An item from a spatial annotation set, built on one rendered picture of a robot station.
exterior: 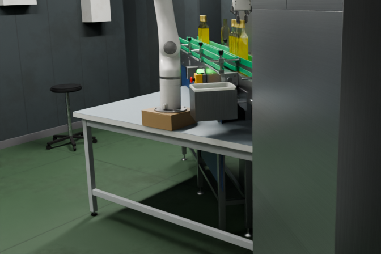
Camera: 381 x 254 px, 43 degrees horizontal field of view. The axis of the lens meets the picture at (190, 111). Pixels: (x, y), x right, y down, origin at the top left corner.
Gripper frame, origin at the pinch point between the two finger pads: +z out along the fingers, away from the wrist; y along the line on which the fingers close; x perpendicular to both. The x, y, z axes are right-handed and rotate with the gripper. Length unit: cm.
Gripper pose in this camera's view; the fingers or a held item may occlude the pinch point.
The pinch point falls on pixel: (241, 20)
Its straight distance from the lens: 276.6
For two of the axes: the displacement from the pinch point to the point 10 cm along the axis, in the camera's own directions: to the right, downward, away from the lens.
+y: -9.9, 0.7, -1.5
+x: 1.6, 2.1, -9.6
